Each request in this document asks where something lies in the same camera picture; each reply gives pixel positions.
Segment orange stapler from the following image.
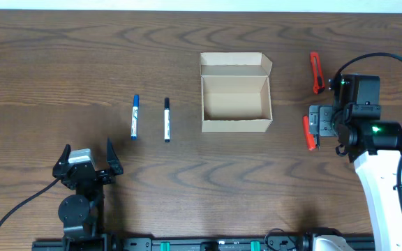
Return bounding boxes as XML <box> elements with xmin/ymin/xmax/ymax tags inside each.
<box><xmin>302</xmin><ymin>115</ymin><xmax>317</xmax><ymax>151</ymax></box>

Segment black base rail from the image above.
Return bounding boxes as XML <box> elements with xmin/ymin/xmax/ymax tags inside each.
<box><xmin>31</xmin><ymin>233</ymin><xmax>383</xmax><ymax>251</ymax></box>

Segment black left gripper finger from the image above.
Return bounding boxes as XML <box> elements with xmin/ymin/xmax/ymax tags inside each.
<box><xmin>53</xmin><ymin>144</ymin><xmax>71</xmax><ymax>174</ymax></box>
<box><xmin>107</xmin><ymin>139</ymin><xmax>124</xmax><ymax>176</ymax></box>

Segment black whiteboard marker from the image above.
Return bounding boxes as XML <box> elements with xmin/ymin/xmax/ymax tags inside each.
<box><xmin>164</xmin><ymin>98</ymin><xmax>170</xmax><ymax>143</ymax></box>

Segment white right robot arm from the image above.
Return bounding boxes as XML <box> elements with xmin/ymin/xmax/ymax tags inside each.
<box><xmin>303</xmin><ymin>75</ymin><xmax>402</xmax><ymax>250</ymax></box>

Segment orange utility knife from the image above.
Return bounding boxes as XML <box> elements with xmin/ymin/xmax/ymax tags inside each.
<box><xmin>310</xmin><ymin>52</ymin><xmax>325</xmax><ymax>94</ymax></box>

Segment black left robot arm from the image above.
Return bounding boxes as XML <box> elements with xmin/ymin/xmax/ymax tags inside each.
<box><xmin>52</xmin><ymin>141</ymin><xmax>124</xmax><ymax>250</ymax></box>

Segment blue whiteboard marker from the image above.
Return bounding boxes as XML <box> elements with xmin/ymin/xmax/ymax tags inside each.
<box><xmin>131</xmin><ymin>94</ymin><xmax>140</xmax><ymax>140</ymax></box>

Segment cardboard box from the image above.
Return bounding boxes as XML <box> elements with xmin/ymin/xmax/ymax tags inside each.
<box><xmin>200</xmin><ymin>52</ymin><xmax>273</xmax><ymax>132</ymax></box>

